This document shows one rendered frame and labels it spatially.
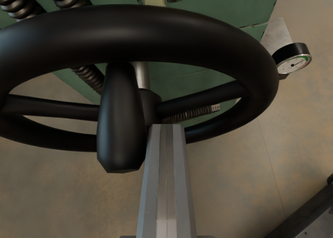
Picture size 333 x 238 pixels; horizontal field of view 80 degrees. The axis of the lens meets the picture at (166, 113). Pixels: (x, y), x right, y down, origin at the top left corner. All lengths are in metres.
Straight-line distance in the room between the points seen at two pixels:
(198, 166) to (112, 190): 0.45
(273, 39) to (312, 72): 0.79
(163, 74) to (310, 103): 0.88
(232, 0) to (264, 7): 0.06
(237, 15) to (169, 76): 0.20
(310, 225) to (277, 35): 0.64
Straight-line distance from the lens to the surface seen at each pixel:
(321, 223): 0.92
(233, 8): 0.37
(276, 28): 0.55
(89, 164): 1.18
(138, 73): 0.23
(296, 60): 0.44
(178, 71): 0.48
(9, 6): 0.21
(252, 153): 1.06
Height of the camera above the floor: 1.02
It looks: 68 degrees down
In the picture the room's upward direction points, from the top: 27 degrees counter-clockwise
